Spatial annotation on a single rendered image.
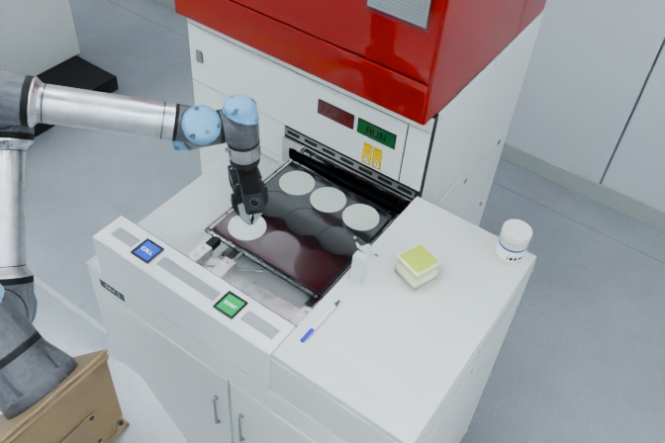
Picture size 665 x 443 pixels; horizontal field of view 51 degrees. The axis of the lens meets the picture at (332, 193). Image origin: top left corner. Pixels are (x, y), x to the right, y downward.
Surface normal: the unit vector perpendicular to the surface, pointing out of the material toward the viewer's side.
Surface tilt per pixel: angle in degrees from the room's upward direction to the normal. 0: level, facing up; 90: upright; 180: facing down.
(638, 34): 90
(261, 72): 90
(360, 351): 0
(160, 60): 0
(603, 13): 90
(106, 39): 0
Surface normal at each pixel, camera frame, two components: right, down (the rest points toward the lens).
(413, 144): -0.58, 0.54
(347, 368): 0.07, -0.72
